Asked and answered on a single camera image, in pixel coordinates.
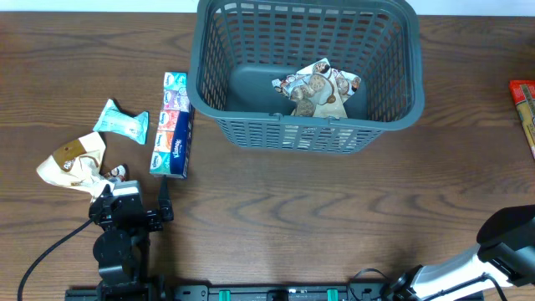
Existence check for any cookie snack pouch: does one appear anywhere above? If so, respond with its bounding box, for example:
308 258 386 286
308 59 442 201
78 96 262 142
272 58 347 119
334 69 361 103

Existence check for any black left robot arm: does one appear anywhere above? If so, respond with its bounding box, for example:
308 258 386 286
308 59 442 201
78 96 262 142
89 181 166 301

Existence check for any mint green wrapped packet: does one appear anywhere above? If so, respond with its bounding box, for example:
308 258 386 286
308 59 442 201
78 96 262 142
93 99 150 145

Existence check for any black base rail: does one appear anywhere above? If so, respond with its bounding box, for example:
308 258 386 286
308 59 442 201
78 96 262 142
64 283 486 301

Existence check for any beige brown snack pouch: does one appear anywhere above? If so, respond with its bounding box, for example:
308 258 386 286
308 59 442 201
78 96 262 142
36 132 127 202

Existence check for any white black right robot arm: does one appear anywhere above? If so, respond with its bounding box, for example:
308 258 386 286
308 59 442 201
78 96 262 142
148 171 534 300

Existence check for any red yellow packet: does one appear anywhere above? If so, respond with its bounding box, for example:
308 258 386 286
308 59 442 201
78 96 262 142
509 80 535 156

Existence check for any Kleenex tissue multipack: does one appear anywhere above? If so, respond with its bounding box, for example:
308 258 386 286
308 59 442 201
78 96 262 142
150 72 194 179

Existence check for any grey plastic basket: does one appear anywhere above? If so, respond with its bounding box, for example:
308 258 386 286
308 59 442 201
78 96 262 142
187 0 425 154

